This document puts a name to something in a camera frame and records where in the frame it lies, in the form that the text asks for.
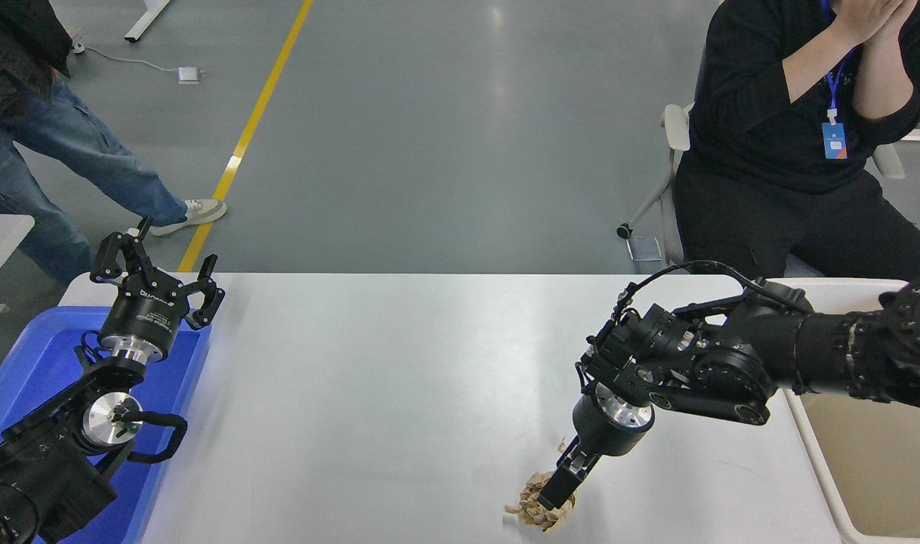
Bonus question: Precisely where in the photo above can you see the blue plastic tray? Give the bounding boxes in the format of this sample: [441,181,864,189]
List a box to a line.
[0,305,212,544]

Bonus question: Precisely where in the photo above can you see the white metal stand leg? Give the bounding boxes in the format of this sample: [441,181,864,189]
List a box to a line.
[125,0,174,43]

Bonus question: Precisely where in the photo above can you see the white office chair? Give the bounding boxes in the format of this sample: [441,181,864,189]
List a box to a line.
[617,102,920,274]

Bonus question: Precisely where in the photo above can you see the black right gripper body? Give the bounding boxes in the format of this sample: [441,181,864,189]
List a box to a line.
[572,391,656,458]

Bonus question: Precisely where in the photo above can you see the blue lanyard name badge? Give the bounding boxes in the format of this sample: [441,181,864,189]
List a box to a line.
[822,45,861,160]

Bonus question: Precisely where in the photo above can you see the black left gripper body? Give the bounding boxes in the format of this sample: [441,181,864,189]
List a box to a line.
[99,274,185,357]

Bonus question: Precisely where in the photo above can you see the white floor cable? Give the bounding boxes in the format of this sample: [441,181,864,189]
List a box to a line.
[82,47,181,76]

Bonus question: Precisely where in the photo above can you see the person's right hand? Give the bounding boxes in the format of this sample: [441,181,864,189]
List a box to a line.
[834,0,903,42]

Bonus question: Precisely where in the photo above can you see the person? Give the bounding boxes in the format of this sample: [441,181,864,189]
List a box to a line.
[671,0,920,282]
[0,0,227,286]

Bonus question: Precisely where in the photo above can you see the large pale plastic bin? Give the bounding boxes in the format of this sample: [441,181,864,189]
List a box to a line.
[762,277,920,544]

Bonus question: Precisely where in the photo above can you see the tan paper ball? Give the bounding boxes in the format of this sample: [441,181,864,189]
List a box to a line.
[504,468,579,533]

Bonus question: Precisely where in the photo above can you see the person's left hand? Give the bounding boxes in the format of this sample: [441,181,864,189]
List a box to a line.
[875,0,919,46]

